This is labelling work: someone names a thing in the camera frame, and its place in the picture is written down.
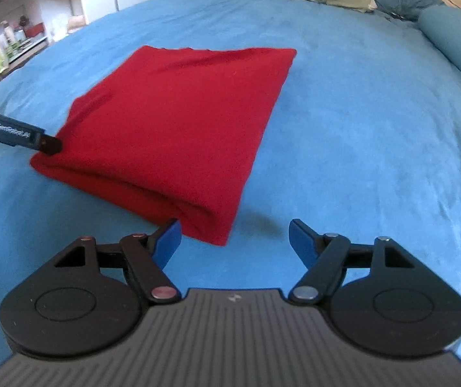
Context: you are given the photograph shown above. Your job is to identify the teal duvet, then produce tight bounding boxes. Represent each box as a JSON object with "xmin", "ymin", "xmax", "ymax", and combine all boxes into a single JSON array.
[{"xmin": 418, "ymin": 6, "xmax": 461, "ymax": 101}]

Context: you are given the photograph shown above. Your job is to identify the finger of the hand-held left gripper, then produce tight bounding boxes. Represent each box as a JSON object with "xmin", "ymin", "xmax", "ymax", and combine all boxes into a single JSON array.
[{"xmin": 41, "ymin": 135, "xmax": 62, "ymax": 156}]

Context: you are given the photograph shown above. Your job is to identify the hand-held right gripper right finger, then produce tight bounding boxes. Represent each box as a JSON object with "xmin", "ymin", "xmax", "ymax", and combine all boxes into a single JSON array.
[{"xmin": 288, "ymin": 218, "xmax": 429, "ymax": 303}]

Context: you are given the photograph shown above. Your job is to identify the bed with blue sheet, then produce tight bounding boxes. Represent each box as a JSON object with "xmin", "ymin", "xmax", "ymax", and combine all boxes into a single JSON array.
[{"xmin": 0, "ymin": 0, "xmax": 461, "ymax": 375}]

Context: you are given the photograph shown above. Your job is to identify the white bottle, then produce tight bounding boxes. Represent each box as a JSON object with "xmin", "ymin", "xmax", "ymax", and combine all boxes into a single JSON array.
[{"xmin": 0, "ymin": 20, "xmax": 16, "ymax": 45}]

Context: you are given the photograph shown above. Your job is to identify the red sweater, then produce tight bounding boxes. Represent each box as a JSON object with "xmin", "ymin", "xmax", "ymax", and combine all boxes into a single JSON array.
[{"xmin": 29, "ymin": 45, "xmax": 298, "ymax": 246}]

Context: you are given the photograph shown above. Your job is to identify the beige bag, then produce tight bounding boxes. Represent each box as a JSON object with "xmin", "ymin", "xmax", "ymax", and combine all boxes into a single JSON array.
[{"xmin": 67, "ymin": 14, "xmax": 88, "ymax": 33}]

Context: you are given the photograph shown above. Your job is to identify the white plastic bag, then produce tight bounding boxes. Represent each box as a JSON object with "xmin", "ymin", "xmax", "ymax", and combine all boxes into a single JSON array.
[{"xmin": 49, "ymin": 14, "xmax": 70, "ymax": 43}]

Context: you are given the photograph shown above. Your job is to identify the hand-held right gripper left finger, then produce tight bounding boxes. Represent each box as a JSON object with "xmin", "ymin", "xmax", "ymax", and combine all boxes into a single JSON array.
[{"xmin": 33, "ymin": 218, "xmax": 183, "ymax": 304}]

